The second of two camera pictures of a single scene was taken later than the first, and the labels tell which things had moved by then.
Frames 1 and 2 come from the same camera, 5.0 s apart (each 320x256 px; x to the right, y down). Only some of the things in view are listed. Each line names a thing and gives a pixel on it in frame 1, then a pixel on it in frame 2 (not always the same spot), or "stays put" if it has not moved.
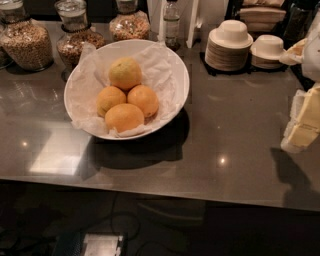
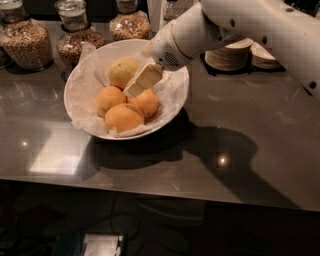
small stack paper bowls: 267,51 stays put
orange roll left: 109,97 stays put
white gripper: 312,56 to 164,46
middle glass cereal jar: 76,31 stays put
